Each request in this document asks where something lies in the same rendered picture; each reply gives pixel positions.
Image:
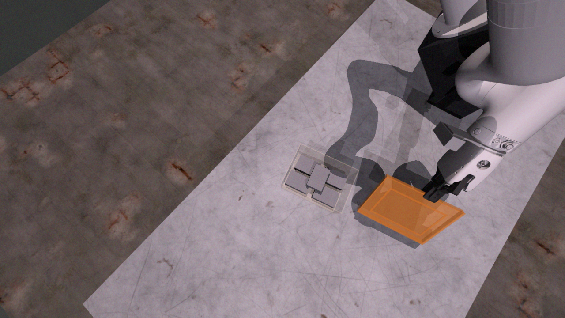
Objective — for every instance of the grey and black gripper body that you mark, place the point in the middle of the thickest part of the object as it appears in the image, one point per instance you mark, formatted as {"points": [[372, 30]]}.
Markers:
{"points": [[477, 160]]}

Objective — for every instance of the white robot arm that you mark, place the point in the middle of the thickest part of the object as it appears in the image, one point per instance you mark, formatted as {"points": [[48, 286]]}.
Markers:
{"points": [[517, 78]]}

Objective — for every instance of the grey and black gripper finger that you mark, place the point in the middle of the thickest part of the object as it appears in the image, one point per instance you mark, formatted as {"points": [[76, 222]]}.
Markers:
{"points": [[438, 191], [434, 180]]}

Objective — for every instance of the translucent orange box lid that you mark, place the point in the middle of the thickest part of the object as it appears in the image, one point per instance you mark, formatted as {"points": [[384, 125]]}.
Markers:
{"points": [[402, 208]]}

